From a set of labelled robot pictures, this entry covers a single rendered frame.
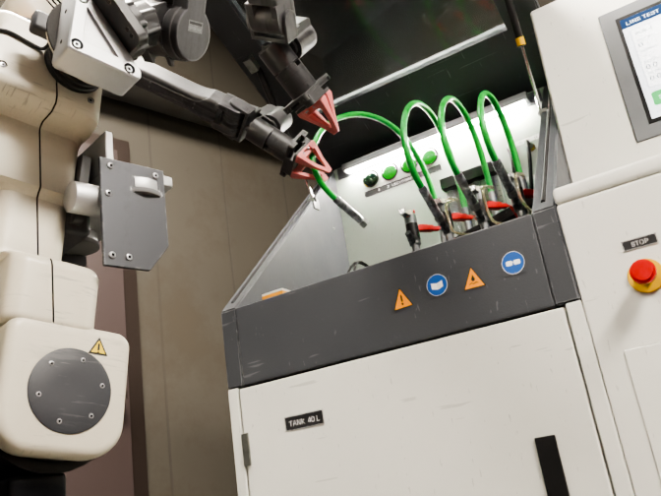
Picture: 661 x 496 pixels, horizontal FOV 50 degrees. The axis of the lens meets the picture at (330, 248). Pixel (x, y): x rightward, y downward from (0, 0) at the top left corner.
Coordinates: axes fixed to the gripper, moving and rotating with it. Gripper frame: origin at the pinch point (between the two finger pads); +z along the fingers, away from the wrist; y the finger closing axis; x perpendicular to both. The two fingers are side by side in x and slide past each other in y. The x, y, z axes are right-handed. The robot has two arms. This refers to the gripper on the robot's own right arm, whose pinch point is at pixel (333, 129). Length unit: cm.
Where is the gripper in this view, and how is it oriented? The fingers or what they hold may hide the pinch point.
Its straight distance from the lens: 138.6
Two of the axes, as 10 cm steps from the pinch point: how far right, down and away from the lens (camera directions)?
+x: -6.8, 3.4, 6.5
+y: 4.1, -5.7, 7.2
